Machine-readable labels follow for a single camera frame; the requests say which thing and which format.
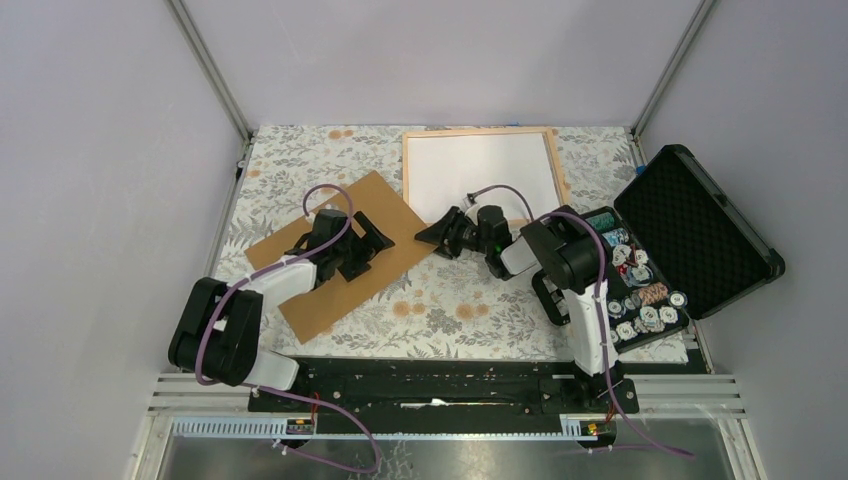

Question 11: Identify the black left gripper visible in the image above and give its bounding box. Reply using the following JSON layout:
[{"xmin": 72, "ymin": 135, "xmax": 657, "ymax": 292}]
[{"xmin": 332, "ymin": 211, "xmax": 394, "ymax": 281}]

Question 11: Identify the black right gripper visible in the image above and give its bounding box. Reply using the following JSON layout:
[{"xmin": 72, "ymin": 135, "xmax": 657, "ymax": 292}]
[{"xmin": 413, "ymin": 206, "xmax": 492, "ymax": 260}]

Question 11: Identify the printed photo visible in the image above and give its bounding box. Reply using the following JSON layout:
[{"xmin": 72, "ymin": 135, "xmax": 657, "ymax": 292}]
[{"xmin": 407, "ymin": 132, "xmax": 563, "ymax": 225}]

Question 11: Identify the brown cardboard backing board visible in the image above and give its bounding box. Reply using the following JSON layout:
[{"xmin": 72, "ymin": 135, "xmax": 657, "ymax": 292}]
[{"xmin": 246, "ymin": 172, "xmax": 431, "ymax": 342}]

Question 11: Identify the light wooden picture frame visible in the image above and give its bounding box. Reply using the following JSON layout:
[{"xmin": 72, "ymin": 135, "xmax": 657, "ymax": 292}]
[{"xmin": 400, "ymin": 127, "xmax": 574, "ymax": 230}]

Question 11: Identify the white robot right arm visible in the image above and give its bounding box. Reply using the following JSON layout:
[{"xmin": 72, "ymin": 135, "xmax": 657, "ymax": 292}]
[{"xmin": 414, "ymin": 205, "xmax": 618, "ymax": 412}]

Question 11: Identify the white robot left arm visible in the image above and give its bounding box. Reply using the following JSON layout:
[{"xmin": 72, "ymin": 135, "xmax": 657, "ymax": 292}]
[{"xmin": 167, "ymin": 209, "xmax": 395, "ymax": 411}]

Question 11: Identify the floral patterned table mat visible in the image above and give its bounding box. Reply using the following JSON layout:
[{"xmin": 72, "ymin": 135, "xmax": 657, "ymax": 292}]
[{"xmin": 225, "ymin": 124, "xmax": 694, "ymax": 364}]

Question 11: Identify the green poker chip stack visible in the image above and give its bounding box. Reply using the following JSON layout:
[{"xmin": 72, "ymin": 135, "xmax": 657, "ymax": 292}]
[{"xmin": 585, "ymin": 211, "xmax": 616, "ymax": 232}]

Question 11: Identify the light blue poker chip stack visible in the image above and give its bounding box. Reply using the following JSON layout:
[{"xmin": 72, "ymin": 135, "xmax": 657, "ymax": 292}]
[{"xmin": 601, "ymin": 228, "xmax": 630, "ymax": 247}]

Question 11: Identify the black poker chip case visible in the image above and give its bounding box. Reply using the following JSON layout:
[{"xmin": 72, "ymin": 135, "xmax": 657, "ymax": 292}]
[{"xmin": 531, "ymin": 144, "xmax": 786, "ymax": 354}]

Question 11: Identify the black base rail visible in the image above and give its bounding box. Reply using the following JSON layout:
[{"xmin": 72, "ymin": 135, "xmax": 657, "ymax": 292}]
[{"xmin": 248, "ymin": 357, "xmax": 639, "ymax": 434}]

